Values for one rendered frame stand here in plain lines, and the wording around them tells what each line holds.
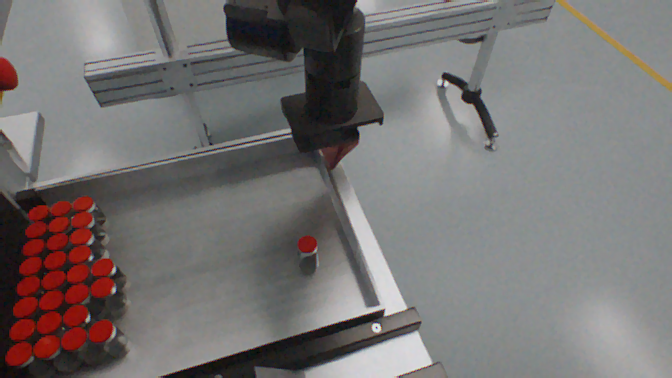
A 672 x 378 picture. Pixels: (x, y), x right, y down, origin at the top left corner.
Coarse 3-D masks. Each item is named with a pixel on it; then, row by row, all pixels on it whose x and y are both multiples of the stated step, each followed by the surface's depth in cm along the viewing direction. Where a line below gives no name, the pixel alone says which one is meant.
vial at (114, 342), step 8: (104, 320) 39; (96, 328) 39; (104, 328) 39; (112, 328) 39; (96, 336) 38; (104, 336) 38; (112, 336) 39; (120, 336) 40; (96, 344) 39; (104, 344) 39; (112, 344) 39; (120, 344) 40; (128, 344) 41; (112, 352) 40; (120, 352) 41; (128, 352) 42
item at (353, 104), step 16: (304, 80) 43; (320, 80) 41; (352, 80) 41; (288, 96) 48; (304, 96) 48; (320, 96) 42; (336, 96) 42; (352, 96) 43; (368, 96) 48; (288, 112) 46; (304, 112) 46; (320, 112) 44; (336, 112) 44; (352, 112) 45; (368, 112) 46; (304, 128) 45; (320, 128) 45; (336, 128) 45
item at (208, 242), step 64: (64, 192) 52; (128, 192) 54; (192, 192) 54; (256, 192) 54; (320, 192) 54; (128, 256) 48; (192, 256) 48; (256, 256) 48; (320, 256) 48; (128, 320) 44; (192, 320) 44; (256, 320) 44; (320, 320) 44
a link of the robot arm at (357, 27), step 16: (352, 16) 37; (288, 32) 39; (352, 32) 37; (288, 48) 40; (304, 48) 40; (336, 48) 38; (352, 48) 38; (304, 64) 41; (320, 64) 39; (336, 64) 39; (352, 64) 40; (336, 80) 40
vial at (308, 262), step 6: (300, 252) 44; (312, 252) 44; (318, 252) 45; (300, 258) 45; (306, 258) 45; (312, 258) 45; (318, 258) 46; (300, 264) 46; (306, 264) 45; (312, 264) 46; (318, 264) 47; (306, 270) 47; (312, 270) 47
